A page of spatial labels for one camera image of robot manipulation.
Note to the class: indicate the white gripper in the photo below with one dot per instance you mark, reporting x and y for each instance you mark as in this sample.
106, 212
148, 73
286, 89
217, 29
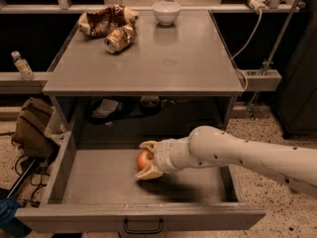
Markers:
163, 157

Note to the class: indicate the red apple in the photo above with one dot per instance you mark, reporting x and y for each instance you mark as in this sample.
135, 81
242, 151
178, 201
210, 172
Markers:
144, 157

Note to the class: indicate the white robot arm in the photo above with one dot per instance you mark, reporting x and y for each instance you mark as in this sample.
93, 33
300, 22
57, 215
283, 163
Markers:
207, 147

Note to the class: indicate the open grey top drawer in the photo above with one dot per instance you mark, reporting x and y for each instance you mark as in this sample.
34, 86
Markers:
94, 189

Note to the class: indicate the dark bag under cabinet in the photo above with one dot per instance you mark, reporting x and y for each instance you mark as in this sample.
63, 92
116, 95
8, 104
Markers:
107, 110

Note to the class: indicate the grey metal cabinet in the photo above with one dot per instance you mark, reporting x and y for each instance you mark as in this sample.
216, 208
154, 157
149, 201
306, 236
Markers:
186, 59

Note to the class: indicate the brown canvas backpack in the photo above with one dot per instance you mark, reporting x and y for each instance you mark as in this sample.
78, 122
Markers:
31, 125

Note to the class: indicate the crushed gold soda can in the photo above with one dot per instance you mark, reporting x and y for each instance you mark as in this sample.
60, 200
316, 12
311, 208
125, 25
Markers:
119, 39

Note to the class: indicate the crumpled brown chip bag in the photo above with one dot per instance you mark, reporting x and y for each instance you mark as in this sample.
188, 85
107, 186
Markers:
101, 23

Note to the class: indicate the white ceramic bowl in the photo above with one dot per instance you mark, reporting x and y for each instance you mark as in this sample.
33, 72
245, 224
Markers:
166, 12

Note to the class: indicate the metal tripod stand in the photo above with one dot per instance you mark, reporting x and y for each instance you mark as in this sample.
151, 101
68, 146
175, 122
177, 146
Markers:
261, 73

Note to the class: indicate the blue object on floor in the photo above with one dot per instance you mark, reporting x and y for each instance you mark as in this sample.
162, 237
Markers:
8, 222

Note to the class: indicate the clear plastic water bottle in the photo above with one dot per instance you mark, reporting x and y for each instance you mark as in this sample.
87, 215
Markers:
22, 66

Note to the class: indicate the black drawer handle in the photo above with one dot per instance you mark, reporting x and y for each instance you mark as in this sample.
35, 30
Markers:
143, 227

